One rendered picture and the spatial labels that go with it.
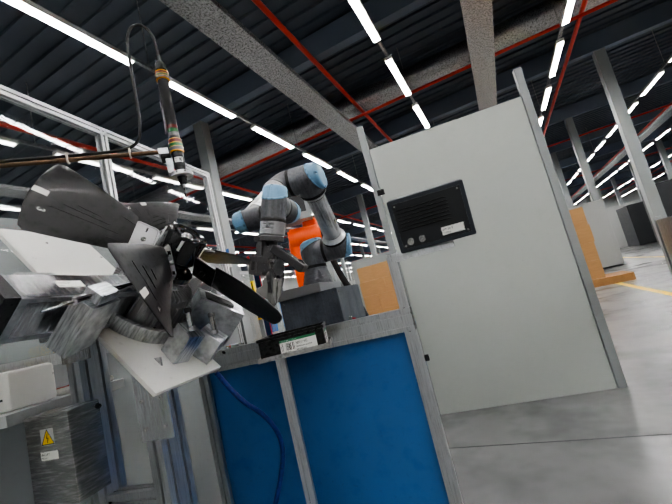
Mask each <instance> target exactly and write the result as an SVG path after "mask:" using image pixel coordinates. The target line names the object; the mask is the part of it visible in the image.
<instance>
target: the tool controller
mask: <svg viewBox="0 0 672 504"><path fill-rule="evenodd" d="M386 204H387V208H388V211H389V214H390V218H391V221H392V225H393V228H394V231H395V235H396V238H397V241H398V245H399V248H400V251H401V253H402V254H403V253H407V252H411V251H414V250H418V249H422V248H426V247H429V246H433V245H437V244H440V243H444V242H448V241H452V240H455V239H459V238H463V237H466V236H470V235H474V234H476V228H475V224H474V221H473V217H472V213H471V210H470V206H469V202H468V198H467V195H466V191H465V187H464V184H463V180H462V179H456V180H452V181H449V182H446V183H443V184H440V185H436V186H433V187H430V188H427V189H424V190H420V191H417V192H414V193H411V194H407V195H404V196H401V197H398V198H395V199H391V200H389V201H388V202H387V203H386Z"/></svg>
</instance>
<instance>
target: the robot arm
mask: <svg viewBox="0 0 672 504"><path fill-rule="evenodd" d="M327 185H328V183H327V178H326V176H325V173H324V171H323V169H322V167H321V166H320V165H319V164H318V163H316V162H311V163H306V164H304V165H301V166H297V167H294V168H291V169H287V170H284V171H281V172H279V173H278V174H276V175H275V176H273V177H272V178H271V179H270V180H268V181H267V182H266V183H265V185H264V186H263V189H262V192H261V193H260V194H259V195H258V196H257V197H256V198H255V199H254V200H253V201H252V202H251V203H250V204H249V206H248V207H247V208H246V209H245V210H242V211H239V212H236V213H234V214H233V215H232V224H233V227H234V229H235V230H236V231H237V232H238V233H240V234H243V233H250V232H252V231H255V230H259V229H260V235H262V236H260V237H254V242H256V253H253V254H254V255H253V254H252V256H250V262H249V274H251V275H255V276H266V278H264V280H263V285H262V286H261V287H259V288H257V289H256V292H257V293H258V294H259V295H261V296H262V297H263V298H266V299H268V301H269V303H271V304H272V305H273V306H274V307H275V306H276V304H277V302H278V300H279V297H280V294H281V292H282V287H283V283H284V270H285V264H284V262H285V263H287V264H288V265H289V266H291V267H292V268H293V269H294V270H295V271H297V272H304V283H303V286H305V285H310V284H314V283H318V282H334V281H333V278H332V276H331V274H330V272H329V270H328V269H327V265H326V262H329V261H333V260H337V259H341V258H346V257H349V256H351V255H352V242H351V237H350V234H349V233H345V231H344V230H343V229H341V228H339V225H338V223H337V221H336V218H335V216H334V214H333V211H332V209H331V207H330V204H329V202H328V200H327V197H326V195H325V192H326V187H327ZM298 195H300V196H301V198H302V200H304V201H307V203H308V205H309V207H310V209H311V211H312V213H313V215H314V217H315V219H316V221H317V223H318V225H319V227H320V230H321V232H322V234H323V238H322V239H321V238H320V237H315V238H311V239H308V240H306V241H304V242H302V243H301V244H300V254H301V258H302V260H301V259H298V258H297V257H296V256H294V255H293V254H291V253H290V252H288V251H287V250H286V249H284V248H283V247H281V246H280V245H278V242H284V236H285V227H286V223H287V224H289V223H295V222H296V221H297V220H298V219H299V218H300V215H301V209H300V207H299V205H298V204H297V203H296V202H295V201H293V200H290V199H289V198H290V197H295V196H298ZM255 254H256V256H255Z"/></svg>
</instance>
